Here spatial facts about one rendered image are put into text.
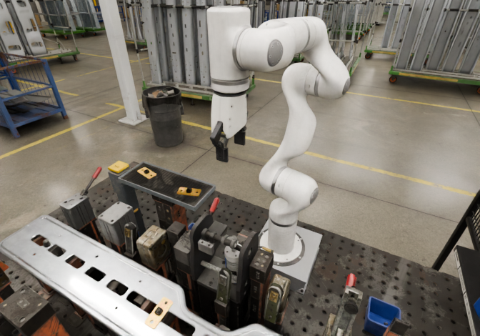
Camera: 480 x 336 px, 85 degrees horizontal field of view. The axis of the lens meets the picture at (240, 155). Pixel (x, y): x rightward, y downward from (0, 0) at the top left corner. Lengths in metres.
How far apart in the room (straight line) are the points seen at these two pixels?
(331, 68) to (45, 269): 1.13
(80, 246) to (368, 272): 1.21
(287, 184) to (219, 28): 0.61
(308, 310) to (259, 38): 1.05
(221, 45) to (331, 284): 1.10
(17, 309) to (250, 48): 0.94
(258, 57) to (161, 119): 3.03
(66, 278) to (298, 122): 0.92
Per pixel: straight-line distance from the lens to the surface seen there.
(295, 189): 0.96
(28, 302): 1.06
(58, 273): 1.12
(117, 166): 1.23
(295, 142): 0.94
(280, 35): 0.54
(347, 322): 0.78
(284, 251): 1.24
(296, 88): 0.95
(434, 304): 1.47
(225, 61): 0.55
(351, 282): 0.82
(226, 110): 0.57
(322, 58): 0.87
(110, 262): 1.07
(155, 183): 1.07
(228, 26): 0.54
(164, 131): 3.57
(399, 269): 1.52
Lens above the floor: 1.79
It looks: 32 degrees down
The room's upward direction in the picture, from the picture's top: straight up
